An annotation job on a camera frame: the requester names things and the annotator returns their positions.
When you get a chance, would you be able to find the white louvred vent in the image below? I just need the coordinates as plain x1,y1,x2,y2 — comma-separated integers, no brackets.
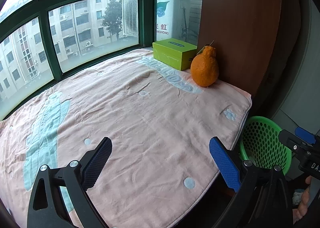
122,0,139,36

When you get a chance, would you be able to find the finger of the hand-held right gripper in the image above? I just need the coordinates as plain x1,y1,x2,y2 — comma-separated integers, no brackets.
294,126,317,145
278,129,310,159

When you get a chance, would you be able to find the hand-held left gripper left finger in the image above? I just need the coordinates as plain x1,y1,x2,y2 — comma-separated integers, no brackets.
27,137,113,228

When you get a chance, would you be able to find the brown wooden cabinet panel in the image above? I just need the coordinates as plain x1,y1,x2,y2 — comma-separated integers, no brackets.
197,0,300,118

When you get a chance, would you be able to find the green plastic mesh basket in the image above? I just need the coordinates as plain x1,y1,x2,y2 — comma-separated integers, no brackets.
240,116,292,175

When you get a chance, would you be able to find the green tree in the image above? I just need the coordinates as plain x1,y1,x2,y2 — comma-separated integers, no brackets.
102,0,123,42

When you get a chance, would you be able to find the dark green window frame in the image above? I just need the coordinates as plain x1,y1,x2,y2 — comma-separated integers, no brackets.
0,0,204,121

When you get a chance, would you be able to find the beige apartment building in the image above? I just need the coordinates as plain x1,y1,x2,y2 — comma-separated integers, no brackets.
0,0,125,101

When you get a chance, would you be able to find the person's right hand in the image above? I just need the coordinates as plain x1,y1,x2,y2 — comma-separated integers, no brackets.
292,177,313,221

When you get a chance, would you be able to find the white outdoor air conditioner unit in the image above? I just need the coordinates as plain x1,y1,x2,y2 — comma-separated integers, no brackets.
156,0,184,43

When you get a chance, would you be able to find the pink printed blanket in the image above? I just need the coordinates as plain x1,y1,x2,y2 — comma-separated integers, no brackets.
0,48,252,228

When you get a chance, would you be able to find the green tissue box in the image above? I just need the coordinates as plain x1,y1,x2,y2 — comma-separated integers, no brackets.
152,38,198,71

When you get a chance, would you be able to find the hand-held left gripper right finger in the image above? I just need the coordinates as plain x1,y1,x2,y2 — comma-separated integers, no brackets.
209,136,294,228

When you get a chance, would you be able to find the bumpy orange citrus fruit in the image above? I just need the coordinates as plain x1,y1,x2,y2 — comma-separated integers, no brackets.
190,40,220,87

